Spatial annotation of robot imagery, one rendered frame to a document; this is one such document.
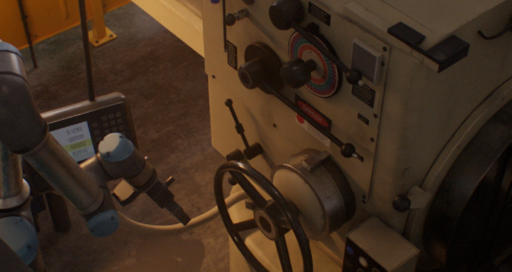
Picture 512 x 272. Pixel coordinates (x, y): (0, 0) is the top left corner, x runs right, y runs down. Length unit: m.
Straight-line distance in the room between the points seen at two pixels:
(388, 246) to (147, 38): 3.09
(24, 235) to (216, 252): 1.78
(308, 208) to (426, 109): 0.43
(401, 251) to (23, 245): 0.89
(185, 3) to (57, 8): 1.77
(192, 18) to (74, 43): 2.04
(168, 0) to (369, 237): 1.37
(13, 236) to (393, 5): 1.00
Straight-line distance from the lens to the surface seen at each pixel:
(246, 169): 1.90
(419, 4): 1.72
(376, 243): 1.94
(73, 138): 2.37
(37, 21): 4.57
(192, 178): 3.90
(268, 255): 2.82
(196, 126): 4.16
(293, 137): 2.12
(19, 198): 1.97
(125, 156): 1.95
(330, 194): 1.98
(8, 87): 1.66
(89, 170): 1.98
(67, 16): 4.64
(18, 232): 1.92
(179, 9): 2.91
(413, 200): 1.87
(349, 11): 1.73
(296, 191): 2.00
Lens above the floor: 2.83
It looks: 43 degrees down
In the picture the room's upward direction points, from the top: straight up
